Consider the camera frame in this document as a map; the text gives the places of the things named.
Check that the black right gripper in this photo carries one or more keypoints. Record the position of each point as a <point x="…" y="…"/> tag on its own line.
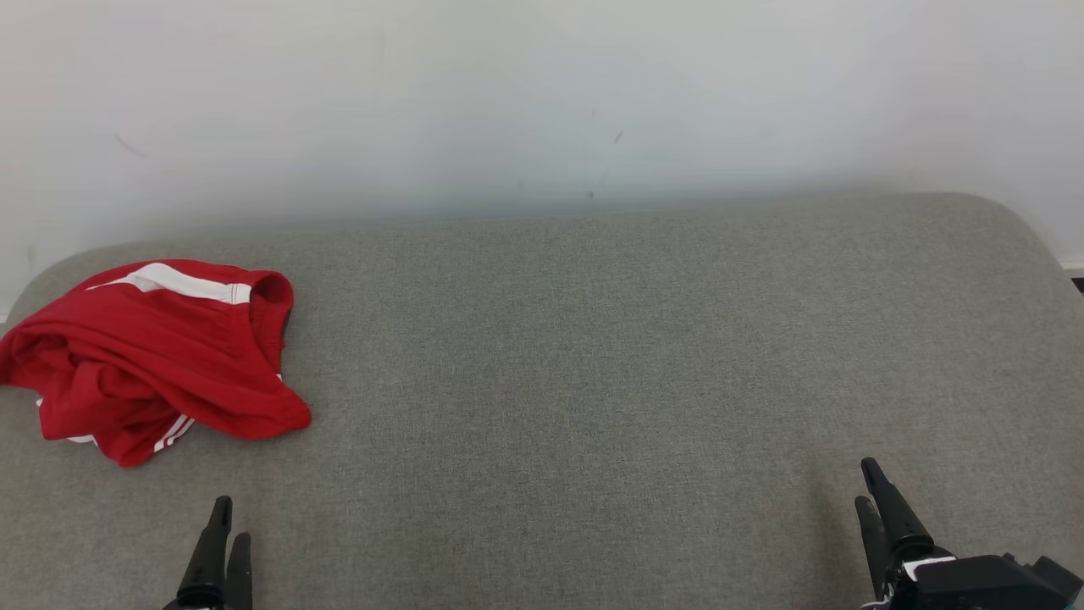
<point x="974" y="586"/>

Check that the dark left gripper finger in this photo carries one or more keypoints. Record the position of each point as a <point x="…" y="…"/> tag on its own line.
<point x="210" y="551"/>
<point x="240" y="576"/>

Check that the red shorts with white stripe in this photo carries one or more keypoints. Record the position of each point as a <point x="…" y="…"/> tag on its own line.
<point x="195" y="339"/>

